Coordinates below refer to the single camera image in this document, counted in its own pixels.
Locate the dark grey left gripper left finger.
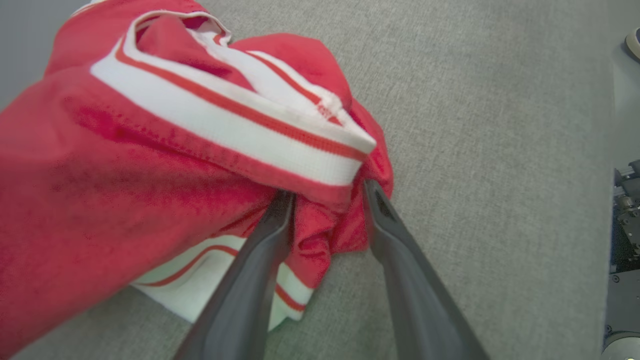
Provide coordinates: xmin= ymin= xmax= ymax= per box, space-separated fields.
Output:
xmin=172 ymin=189 xmax=297 ymax=360

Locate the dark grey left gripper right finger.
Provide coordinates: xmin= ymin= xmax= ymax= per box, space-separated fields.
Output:
xmin=364 ymin=180 xmax=489 ymax=360

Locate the red and white jersey shirt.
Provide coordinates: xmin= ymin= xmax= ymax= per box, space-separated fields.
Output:
xmin=0 ymin=0 xmax=395 ymax=358

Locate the grey fabric sofa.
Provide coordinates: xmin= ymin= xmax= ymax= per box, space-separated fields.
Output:
xmin=0 ymin=0 xmax=621 ymax=360

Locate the grey robot mobile base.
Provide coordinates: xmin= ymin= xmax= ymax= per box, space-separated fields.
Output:
xmin=601 ymin=159 xmax=640 ymax=360

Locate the grey round floor object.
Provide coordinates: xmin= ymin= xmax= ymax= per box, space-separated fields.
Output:
xmin=624 ymin=27 xmax=640 ymax=62

